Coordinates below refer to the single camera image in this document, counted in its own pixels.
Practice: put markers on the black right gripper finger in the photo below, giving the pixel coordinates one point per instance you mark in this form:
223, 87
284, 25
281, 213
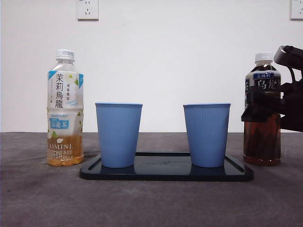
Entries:
262, 106

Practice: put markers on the dark oolong tea bottle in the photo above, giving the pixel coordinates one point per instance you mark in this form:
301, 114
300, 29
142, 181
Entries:
261, 142

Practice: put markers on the blue ribbed plastic cup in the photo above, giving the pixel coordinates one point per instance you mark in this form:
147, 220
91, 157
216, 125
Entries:
118, 134
207, 134

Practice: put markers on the jasmine oolong tea bottle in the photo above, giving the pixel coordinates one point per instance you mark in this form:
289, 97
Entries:
64, 99

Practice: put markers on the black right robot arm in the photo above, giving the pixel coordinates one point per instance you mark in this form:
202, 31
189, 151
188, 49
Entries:
293, 106

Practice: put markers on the dark blue rectangular tray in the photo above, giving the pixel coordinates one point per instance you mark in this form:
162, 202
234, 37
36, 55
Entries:
165, 175

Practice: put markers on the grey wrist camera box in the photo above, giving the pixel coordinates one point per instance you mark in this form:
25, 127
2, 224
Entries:
287, 56

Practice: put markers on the white wall socket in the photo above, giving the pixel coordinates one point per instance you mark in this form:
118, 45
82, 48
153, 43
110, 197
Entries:
87, 11
297, 11

